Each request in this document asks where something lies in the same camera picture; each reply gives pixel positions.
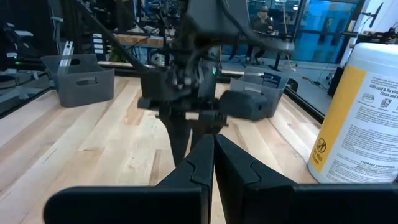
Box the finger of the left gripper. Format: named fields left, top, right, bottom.
left=190, top=118, right=228, bottom=151
left=160, top=113, right=191, bottom=166

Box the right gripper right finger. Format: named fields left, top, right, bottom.
left=215, top=134, right=398, bottom=224

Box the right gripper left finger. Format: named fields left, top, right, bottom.
left=43, top=133, right=215, bottom=224

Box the blue glass partition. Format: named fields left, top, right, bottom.
left=292, top=0, right=361, bottom=63

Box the grey translucent plastic bin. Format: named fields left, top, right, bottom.
left=41, top=53, right=116, bottom=108
left=229, top=65, right=290, bottom=118

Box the white wipes canister yellow label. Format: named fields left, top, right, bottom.
left=307, top=42, right=398, bottom=184

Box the wooden table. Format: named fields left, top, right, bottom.
left=114, top=33, right=175, bottom=47

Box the person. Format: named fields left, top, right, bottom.
left=248, top=5, right=276, bottom=34

